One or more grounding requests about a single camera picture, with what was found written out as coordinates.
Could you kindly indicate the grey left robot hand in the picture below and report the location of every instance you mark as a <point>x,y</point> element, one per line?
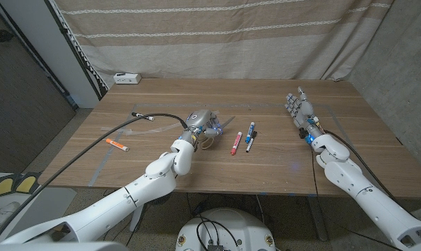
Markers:
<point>200,118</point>

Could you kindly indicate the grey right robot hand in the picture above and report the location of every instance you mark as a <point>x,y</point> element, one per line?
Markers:
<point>302,109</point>

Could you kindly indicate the red marker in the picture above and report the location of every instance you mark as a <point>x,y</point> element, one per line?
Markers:
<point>236,143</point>

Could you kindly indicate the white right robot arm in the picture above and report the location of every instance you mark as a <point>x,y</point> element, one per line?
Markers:
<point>371,202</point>

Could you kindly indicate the blue marker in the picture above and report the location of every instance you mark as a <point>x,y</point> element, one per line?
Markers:
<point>249,132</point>

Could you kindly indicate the thin white black-capped marker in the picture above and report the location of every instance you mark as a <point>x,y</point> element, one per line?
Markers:
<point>250,143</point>

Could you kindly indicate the black marker with white label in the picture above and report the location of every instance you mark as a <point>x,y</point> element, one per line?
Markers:
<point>142,116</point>

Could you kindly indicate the beige striped curtain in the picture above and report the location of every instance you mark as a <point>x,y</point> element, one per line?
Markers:
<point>214,42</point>

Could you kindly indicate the white power strip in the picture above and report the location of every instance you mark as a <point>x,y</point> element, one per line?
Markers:
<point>127,78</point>

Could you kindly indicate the orange marker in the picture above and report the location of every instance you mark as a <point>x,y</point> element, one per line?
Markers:
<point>117,144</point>

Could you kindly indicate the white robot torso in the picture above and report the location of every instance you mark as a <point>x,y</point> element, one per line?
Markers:
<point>231,223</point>

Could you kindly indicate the grey table leg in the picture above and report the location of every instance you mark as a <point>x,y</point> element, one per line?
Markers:
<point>316,219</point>

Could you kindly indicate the white table leg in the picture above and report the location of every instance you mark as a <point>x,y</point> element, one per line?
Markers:
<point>135,219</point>

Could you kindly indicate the yellow black pad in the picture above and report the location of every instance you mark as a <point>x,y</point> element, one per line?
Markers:
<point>27,183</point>
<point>3,186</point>

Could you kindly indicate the white sneaker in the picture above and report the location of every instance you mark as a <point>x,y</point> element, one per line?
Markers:
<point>1,218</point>

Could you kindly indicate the black metal frame bar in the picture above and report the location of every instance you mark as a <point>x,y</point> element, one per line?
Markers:
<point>74,52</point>

